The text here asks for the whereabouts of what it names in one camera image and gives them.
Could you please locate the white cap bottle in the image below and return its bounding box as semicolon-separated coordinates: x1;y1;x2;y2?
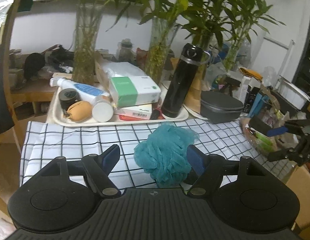
91;95;114;122

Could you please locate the black white checkered tablecloth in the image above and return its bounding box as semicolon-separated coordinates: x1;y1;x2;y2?
20;120;298;188

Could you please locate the red white flat box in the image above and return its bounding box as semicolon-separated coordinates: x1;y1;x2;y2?
114;104;153;121

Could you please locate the green white tissue pack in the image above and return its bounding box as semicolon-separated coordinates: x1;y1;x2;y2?
108;76;162;107

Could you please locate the orange yellow cloth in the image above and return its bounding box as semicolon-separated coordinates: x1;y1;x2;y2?
240;67;264;80

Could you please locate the tall black box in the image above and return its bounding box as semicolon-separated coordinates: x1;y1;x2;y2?
244;87;260;114

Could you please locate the bamboo in glass vase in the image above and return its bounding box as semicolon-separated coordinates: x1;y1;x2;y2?
215;0;285;72
137;0;195;84
35;0;150;84
180;0;245;50

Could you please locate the brown cardboard box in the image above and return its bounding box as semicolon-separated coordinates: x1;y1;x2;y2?
285;164;310;230

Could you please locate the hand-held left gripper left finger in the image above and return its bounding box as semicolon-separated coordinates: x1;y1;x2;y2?
36;144;121;198

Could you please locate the brown paper bag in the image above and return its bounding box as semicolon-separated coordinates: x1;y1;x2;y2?
184;57;208;110

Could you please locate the black round object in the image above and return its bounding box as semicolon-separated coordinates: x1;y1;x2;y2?
23;53;46;80

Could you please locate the tall white box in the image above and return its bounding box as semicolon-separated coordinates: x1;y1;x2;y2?
239;76;252;103

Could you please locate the silver foil bag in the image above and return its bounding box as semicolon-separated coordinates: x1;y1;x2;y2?
0;0;28;38

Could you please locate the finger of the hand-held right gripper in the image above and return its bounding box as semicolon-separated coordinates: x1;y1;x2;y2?
267;147;303;163
267;120;310;138

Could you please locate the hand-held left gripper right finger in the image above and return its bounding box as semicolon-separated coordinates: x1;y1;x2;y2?
186;144;273;198

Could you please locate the white plate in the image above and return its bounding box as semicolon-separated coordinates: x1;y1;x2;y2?
182;104;210;120

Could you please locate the teal bath loofah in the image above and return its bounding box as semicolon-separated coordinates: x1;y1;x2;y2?
133;124;200;188

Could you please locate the white plastic tray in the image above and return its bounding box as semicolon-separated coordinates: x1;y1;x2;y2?
53;85;189;127

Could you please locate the white paper bowl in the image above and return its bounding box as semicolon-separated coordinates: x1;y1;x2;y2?
277;77;310;110

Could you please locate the dark glass jar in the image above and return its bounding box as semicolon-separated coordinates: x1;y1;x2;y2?
117;39;134;60

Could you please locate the white plastic wrapped pack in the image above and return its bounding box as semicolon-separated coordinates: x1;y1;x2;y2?
101;61;148;80

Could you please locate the grey zip case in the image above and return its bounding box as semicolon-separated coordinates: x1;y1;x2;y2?
200;90;244;124

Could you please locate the tan round pouch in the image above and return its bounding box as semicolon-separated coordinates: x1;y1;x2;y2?
64;101;93;123

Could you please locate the black thermos bottle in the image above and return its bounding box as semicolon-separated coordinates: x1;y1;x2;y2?
161;43;211;118

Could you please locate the green packet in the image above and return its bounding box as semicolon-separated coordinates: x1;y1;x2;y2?
255;132;274;150

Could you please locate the black hanging cloth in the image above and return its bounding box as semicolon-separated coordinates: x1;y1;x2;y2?
0;65;15;136

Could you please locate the white spray bottle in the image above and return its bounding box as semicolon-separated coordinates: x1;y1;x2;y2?
50;77;110;100

